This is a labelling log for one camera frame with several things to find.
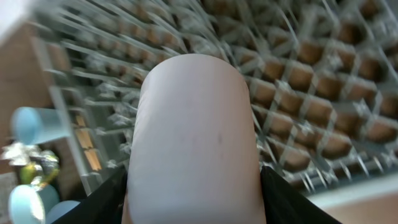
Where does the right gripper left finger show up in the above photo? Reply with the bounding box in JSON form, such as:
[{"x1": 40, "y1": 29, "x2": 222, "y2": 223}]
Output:
[{"x1": 54, "y1": 167, "x2": 127, "y2": 224}]

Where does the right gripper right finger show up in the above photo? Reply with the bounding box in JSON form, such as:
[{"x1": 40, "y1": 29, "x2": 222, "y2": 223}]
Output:
[{"x1": 261, "y1": 166, "x2": 340, "y2": 224}]

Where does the green foil wrapper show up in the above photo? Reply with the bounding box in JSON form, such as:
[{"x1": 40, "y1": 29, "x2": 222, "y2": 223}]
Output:
[{"x1": 1, "y1": 142, "x2": 60, "y2": 191}]

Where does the light blue bowl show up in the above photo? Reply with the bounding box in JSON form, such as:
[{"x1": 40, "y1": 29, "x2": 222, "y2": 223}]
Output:
[{"x1": 8, "y1": 185, "x2": 60, "y2": 224}]

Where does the pink cup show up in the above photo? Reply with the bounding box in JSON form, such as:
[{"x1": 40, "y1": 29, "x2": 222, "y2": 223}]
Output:
[{"x1": 127, "y1": 54, "x2": 266, "y2": 223}]

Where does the light blue cup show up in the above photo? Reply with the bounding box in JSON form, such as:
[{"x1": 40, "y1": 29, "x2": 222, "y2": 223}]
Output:
[{"x1": 11, "y1": 107, "x2": 70, "y2": 145}]

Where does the grey dishwasher rack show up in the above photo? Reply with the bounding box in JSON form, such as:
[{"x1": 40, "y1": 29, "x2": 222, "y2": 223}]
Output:
[{"x1": 33, "y1": 0, "x2": 397, "y2": 208}]

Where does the blue plate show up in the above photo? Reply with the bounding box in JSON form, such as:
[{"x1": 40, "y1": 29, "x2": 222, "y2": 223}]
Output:
[{"x1": 45, "y1": 200, "x2": 80, "y2": 224}]

